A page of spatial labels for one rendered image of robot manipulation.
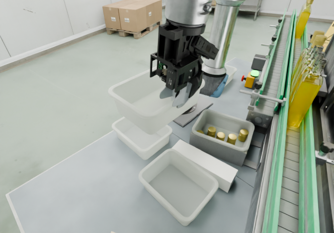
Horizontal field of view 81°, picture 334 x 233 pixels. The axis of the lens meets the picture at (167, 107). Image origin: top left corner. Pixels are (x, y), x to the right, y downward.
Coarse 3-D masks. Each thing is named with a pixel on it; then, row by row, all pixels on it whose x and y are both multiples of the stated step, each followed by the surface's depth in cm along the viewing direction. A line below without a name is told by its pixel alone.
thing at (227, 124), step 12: (204, 120) 91; (216, 120) 89; (228, 120) 86; (240, 120) 84; (204, 132) 88; (216, 132) 88; (228, 132) 88; (252, 132) 78; (228, 144) 73; (240, 144) 82
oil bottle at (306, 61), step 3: (303, 60) 74; (306, 60) 72; (309, 60) 72; (303, 63) 73; (306, 63) 72; (309, 63) 71; (300, 66) 75; (300, 69) 74; (297, 72) 77; (297, 75) 75; (294, 78) 79; (294, 81) 77; (291, 84) 81; (291, 87) 79
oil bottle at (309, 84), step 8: (304, 80) 64; (312, 80) 63; (320, 80) 62; (296, 88) 70; (304, 88) 65; (312, 88) 64; (296, 96) 68; (304, 96) 67; (312, 96) 66; (296, 104) 69; (304, 104) 68; (288, 112) 72; (296, 112) 71; (304, 112) 70; (288, 120) 74; (296, 120) 73
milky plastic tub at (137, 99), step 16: (128, 80) 55; (144, 80) 59; (160, 80) 64; (112, 96) 49; (128, 96) 56; (144, 96) 61; (192, 96) 53; (128, 112) 49; (144, 112) 43; (160, 112) 43; (176, 112) 51; (144, 128) 47; (160, 128) 49
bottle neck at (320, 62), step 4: (316, 60) 62; (320, 60) 60; (324, 60) 60; (316, 64) 62; (320, 64) 61; (324, 64) 61; (312, 68) 63; (316, 68) 62; (320, 68) 61; (312, 72) 63; (316, 72) 62; (320, 72) 62
